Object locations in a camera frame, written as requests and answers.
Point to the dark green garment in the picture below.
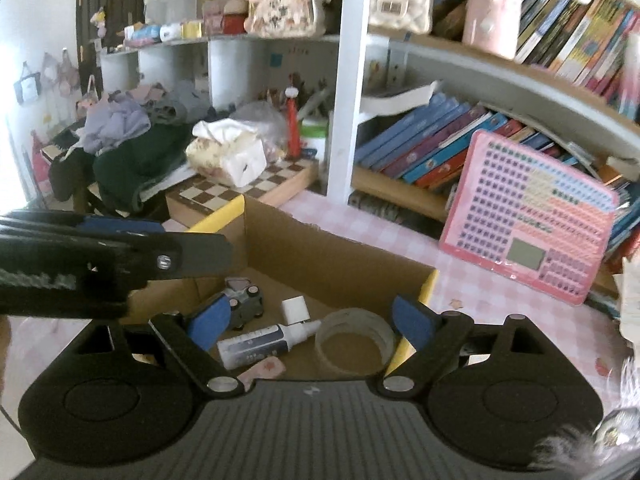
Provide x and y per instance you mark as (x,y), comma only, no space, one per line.
(140,160)

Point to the white wooden bookshelf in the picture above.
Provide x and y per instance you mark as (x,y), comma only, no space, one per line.
(345,85)

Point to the clear tape roll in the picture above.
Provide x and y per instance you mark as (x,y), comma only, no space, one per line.
(360,322)

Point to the clear plastic bag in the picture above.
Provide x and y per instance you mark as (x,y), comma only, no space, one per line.
(265,120)

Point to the grey toy car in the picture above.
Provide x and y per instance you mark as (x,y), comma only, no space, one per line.
(247,305)

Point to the white blue small packet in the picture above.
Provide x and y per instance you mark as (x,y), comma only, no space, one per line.
(145,34)

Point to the pile of mixed clothes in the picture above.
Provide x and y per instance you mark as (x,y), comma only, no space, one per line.
(165,102)

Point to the lavender garment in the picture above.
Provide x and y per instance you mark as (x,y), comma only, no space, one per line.
(115,125)

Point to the white paper stack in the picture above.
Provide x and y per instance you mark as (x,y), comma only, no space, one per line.
(631,300)

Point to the red small box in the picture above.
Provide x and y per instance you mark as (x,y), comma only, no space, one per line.
(235,24)

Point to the row of thin paperback books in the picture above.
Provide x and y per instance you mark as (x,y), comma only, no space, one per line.
(575,35)

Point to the brown cardboard box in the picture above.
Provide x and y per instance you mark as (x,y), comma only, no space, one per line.
(325,260)

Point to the floral tissue box cover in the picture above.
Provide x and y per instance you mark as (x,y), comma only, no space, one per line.
(225,155)

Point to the bunch of pens and brushes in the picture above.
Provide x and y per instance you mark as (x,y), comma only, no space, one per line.
(305,95)

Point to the small pink packet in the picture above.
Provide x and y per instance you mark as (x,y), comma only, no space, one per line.
(262,370)

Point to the brown white checkered board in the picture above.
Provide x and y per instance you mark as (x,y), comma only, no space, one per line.
(280,177)

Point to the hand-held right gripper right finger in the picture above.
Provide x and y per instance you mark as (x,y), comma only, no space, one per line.
(415,322)

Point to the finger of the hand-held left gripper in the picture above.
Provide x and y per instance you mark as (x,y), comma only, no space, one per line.
(195,257)
(120,225)

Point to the black garment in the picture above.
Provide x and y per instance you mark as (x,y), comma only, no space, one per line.
(70,170)

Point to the yellow small box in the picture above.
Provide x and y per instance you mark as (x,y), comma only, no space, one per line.
(192,29)

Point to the black framed small picture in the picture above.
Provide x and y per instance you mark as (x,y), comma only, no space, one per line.
(27,89)

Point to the white open booklet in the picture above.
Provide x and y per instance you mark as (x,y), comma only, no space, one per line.
(400,97)

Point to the pink checked tablecloth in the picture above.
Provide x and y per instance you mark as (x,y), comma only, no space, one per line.
(500,320)

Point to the pink notebook case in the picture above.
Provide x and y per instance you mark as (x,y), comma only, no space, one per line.
(492,10)

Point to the row of colourful children's books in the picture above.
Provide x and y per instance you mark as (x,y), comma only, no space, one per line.
(415,150)

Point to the grey fluffy toy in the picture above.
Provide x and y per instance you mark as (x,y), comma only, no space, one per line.
(565,447)

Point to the white squeeze tube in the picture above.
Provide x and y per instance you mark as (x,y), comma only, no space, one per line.
(260,342)

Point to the white green wipes box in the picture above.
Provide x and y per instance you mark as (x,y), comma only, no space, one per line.
(315,137)

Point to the red toy with white knob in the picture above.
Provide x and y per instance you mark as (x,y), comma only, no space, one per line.
(293,125)

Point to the pink learning tablet toy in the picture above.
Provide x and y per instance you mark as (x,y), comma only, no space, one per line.
(525,210)

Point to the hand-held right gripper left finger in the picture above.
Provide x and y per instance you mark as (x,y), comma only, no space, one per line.
(210,325)

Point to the white plug adapter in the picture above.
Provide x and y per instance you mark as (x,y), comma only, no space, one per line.
(295,310)

